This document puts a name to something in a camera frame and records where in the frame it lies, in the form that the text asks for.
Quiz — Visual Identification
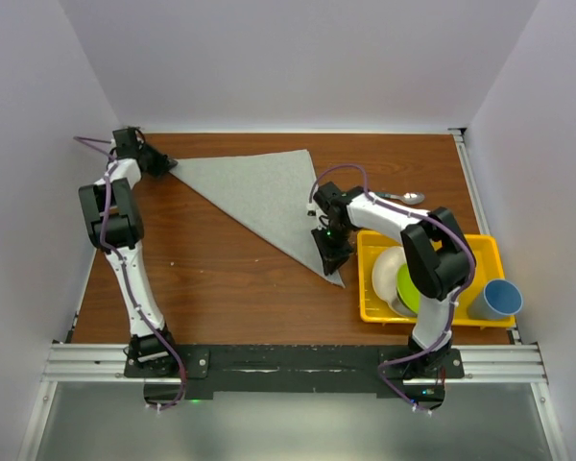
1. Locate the aluminium frame rail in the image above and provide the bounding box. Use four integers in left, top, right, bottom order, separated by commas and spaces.
41, 344, 547, 383

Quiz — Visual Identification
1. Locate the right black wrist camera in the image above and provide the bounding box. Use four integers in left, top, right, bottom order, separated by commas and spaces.
306, 182, 341, 216

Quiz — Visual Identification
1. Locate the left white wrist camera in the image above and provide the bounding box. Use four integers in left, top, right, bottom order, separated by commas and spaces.
133, 127, 145, 142

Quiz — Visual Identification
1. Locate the grey cloth napkin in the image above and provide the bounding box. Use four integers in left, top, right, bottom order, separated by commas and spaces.
172, 150, 345, 287

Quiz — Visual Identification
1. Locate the beige shell-shaped plate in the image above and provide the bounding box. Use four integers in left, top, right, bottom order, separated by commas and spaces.
372, 246, 416, 318

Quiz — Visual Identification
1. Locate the yellow plastic tray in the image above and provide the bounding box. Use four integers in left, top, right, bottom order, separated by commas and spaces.
356, 230, 516, 328

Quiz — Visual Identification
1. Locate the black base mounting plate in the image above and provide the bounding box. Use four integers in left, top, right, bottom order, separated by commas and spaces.
123, 345, 465, 409

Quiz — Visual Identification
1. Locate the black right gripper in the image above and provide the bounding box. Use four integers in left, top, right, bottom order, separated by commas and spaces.
311, 222, 354, 275

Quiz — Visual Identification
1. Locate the lime green bowl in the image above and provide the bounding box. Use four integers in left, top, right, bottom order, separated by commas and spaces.
396, 264, 420, 315

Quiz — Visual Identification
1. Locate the blue plastic cup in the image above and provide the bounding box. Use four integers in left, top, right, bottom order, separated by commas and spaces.
467, 279, 524, 321

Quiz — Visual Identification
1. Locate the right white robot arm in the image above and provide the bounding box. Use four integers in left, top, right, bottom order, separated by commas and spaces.
308, 182, 476, 377

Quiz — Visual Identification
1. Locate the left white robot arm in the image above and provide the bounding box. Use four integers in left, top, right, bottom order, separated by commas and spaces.
78, 127, 180, 376

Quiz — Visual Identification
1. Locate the spoon with teal handle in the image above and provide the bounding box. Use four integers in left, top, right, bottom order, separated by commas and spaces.
376, 192, 425, 206

